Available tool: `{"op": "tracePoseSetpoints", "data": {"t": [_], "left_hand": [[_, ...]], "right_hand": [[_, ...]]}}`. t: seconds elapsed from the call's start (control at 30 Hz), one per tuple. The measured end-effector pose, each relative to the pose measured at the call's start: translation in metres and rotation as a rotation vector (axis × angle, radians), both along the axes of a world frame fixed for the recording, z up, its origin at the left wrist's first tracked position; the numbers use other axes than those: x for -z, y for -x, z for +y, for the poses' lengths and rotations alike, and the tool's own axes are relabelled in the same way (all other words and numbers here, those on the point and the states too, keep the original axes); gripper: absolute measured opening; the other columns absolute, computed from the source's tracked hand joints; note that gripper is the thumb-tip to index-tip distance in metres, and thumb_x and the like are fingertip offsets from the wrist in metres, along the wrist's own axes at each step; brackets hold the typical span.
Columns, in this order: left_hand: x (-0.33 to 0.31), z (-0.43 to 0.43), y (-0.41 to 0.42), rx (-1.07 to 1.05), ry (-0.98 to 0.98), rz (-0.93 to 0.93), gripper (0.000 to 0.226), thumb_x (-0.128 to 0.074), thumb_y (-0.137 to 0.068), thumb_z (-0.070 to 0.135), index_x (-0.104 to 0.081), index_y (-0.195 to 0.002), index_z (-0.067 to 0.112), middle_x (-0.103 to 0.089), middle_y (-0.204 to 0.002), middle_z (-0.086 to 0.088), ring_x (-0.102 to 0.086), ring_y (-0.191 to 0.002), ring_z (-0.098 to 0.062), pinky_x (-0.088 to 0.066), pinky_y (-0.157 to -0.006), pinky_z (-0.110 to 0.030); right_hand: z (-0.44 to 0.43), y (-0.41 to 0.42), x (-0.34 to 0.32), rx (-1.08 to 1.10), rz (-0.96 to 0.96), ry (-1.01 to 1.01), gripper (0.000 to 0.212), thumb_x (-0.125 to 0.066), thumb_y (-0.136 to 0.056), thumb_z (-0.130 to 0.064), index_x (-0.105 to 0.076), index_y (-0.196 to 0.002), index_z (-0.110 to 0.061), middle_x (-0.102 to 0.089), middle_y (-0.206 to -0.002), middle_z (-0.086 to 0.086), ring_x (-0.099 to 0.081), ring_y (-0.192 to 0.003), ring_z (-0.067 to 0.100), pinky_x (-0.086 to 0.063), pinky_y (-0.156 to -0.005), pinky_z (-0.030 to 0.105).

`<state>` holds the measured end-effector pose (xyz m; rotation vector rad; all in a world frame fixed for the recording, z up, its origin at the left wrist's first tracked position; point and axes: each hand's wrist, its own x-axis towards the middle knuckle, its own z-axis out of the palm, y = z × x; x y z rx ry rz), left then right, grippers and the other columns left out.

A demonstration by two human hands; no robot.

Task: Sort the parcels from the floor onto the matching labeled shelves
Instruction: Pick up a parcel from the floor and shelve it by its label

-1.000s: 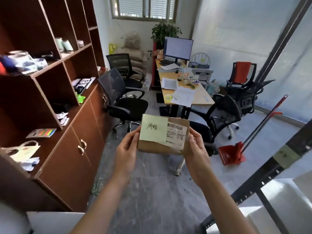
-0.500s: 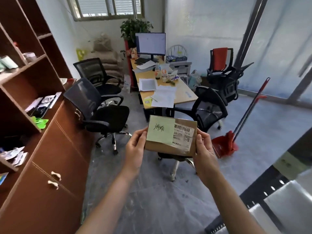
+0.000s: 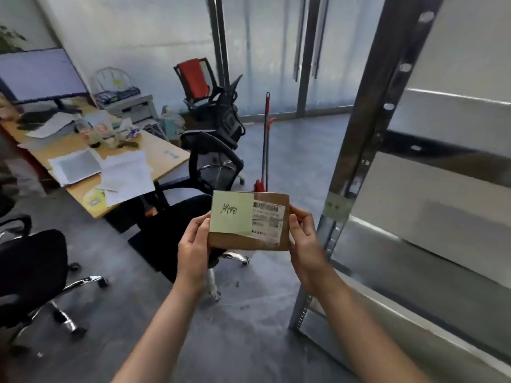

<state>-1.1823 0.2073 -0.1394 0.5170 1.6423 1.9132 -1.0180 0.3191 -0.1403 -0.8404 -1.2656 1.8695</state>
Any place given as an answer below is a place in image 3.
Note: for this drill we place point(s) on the black keyboard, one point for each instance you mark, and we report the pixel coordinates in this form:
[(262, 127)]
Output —
[(36, 117)]

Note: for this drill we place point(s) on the wooden office desk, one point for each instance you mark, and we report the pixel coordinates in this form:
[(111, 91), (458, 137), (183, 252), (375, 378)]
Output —
[(151, 155)]

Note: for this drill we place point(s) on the person's right thumb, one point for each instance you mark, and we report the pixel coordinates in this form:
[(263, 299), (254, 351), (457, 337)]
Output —
[(296, 231)]

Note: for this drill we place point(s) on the black office chair with chrome base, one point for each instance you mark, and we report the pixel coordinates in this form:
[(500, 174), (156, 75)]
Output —
[(32, 275)]

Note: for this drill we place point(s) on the person's left hand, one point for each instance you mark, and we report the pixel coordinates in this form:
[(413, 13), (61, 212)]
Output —
[(192, 255)]

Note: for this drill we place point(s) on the black mesh office chair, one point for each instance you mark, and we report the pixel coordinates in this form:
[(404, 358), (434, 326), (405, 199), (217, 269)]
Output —
[(191, 203)]

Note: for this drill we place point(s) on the computer monitor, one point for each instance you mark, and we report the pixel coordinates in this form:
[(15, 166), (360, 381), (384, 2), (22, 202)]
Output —
[(38, 75)]

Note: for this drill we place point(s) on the white paper sheets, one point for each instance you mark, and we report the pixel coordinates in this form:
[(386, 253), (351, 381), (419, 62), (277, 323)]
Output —
[(127, 177)]

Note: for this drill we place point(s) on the red mop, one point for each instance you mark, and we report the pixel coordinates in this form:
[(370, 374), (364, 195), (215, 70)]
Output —
[(266, 143)]

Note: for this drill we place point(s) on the black chair with red cloth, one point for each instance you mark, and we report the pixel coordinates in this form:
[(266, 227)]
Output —
[(211, 99)]

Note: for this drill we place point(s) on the green potted plant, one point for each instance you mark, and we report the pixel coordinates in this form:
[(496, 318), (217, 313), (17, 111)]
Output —
[(10, 39)]

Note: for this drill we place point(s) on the clutter of small desk items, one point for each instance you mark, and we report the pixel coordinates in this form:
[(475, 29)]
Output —
[(107, 133)]

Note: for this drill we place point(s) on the brown cardboard parcel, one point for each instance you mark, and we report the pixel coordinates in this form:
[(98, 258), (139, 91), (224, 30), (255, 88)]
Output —
[(249, 221)]

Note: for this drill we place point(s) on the yellow sticky note pad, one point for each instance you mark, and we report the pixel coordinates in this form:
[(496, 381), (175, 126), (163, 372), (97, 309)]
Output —
[(95, 199)]

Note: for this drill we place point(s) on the glass door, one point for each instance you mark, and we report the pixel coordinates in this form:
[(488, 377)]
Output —
[(279, 51)]

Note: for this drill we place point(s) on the person's right forearm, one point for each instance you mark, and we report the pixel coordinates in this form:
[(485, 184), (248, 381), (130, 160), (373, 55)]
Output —
[(367, 335)]

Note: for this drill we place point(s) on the white printer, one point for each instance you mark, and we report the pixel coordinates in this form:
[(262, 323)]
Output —
[(133, 107)]

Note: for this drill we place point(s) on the person's right hand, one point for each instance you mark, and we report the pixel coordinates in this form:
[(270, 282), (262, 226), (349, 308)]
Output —
[(309, 251)]

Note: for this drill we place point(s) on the white papers near monitor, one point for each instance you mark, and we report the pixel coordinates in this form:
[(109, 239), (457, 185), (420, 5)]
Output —
[(52, 125)]

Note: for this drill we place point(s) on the grey metal shelving rack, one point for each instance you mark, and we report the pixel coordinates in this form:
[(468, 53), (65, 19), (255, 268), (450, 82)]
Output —
[(407, 175)]

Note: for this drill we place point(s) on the grey notebook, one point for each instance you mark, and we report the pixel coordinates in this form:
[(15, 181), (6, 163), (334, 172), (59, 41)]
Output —
[(76, 166)]

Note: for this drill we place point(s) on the person's left forearm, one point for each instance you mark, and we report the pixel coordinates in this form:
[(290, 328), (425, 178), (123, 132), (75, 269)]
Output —
[(159, 335)]

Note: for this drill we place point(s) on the person's left thumb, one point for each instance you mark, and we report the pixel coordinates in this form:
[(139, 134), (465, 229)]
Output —
[(201, 229)]

